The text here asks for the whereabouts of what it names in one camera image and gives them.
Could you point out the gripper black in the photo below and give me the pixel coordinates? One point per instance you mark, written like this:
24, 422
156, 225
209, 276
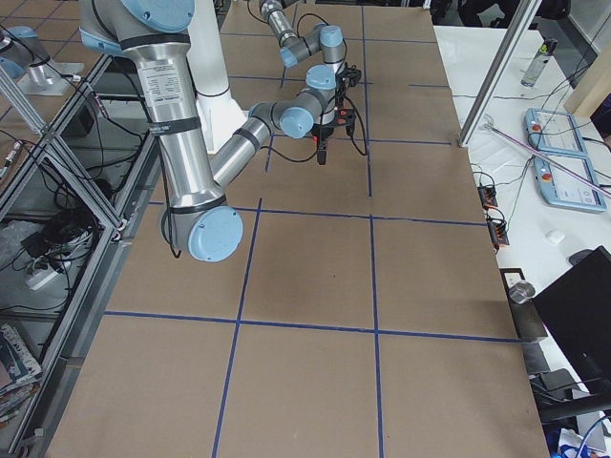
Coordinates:
323, 135
340, 93

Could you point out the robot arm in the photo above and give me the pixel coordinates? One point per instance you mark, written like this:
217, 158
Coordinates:
154, 36
296, 48

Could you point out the brown paper table cover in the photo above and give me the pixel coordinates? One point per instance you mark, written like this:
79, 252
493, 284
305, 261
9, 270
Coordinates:
363, 314

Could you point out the plastic water bottle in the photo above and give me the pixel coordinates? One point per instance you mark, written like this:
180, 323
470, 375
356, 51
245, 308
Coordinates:
539, 62

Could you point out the teach pendant far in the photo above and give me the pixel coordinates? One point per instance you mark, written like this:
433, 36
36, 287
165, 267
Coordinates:
549, 131

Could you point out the teach pendant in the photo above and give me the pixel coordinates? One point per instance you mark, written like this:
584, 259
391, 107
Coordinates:
549, 131
560, 190

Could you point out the teach pendant near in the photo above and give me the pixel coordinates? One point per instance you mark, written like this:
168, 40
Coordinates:
560, 190

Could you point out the metal cup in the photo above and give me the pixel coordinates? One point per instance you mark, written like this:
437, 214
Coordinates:
521, 292

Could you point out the black laptop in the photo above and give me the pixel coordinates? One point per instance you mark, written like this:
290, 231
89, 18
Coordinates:
575, 308

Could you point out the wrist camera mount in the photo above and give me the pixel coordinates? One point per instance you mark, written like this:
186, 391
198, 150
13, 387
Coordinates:
351, 76
345, 118

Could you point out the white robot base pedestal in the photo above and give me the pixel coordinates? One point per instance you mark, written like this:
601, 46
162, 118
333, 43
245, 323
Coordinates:
219, 113

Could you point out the aluminium frame post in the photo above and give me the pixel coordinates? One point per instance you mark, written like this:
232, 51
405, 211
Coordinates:
525, 13

